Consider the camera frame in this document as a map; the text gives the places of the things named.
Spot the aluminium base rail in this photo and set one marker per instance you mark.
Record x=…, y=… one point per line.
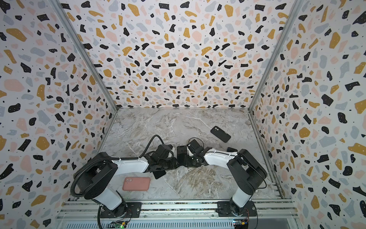
x=180, y=214

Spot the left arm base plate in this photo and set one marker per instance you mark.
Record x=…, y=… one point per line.
x=124, y=211

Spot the silver edged phone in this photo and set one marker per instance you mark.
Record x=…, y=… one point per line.
x=159, y=174

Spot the purple edged phone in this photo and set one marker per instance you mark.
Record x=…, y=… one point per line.
x=181, y=155

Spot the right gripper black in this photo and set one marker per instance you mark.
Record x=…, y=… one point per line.
x=184, y=157

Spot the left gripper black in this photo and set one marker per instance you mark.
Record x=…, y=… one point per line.
x=173, y=163

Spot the right circuit board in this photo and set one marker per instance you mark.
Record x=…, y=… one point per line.
x=241, y=223

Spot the pink phone case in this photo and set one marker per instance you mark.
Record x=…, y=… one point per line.
x=136, y=184

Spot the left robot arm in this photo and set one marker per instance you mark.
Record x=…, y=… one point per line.
x=92, y=181

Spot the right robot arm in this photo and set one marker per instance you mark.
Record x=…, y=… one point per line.
x=245, y=169

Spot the circuit board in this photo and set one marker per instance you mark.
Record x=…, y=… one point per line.
x=118, y=225
x=241, y=223

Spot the blue edged phone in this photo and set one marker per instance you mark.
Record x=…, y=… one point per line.
x=229, y=149

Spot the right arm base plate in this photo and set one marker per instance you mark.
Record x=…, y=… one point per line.
x=229, y=209

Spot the black phone case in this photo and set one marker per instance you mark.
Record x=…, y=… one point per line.
x=220, y=134

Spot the left circuit board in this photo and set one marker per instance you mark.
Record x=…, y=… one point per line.
x=118, y=225

